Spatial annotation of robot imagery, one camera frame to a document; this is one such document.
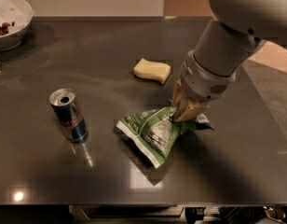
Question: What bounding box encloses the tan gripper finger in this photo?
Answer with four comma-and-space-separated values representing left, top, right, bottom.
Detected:
173, 98, 210, 122
171, 80, 188, 112

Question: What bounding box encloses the green jalapeno chip bag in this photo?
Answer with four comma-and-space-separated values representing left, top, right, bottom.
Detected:
116, 106, 213, 168

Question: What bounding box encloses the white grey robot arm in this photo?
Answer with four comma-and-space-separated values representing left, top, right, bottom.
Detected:
172, 0, 287, 122

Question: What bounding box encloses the redbull can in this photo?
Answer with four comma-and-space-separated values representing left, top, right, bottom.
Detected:
49, 88, 88, 143

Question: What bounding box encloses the yellow sponge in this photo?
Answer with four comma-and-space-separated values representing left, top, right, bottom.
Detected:
133, 59, 171, 84

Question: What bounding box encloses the white bowl with food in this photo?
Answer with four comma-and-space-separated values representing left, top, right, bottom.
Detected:
0, 0, 34, 51

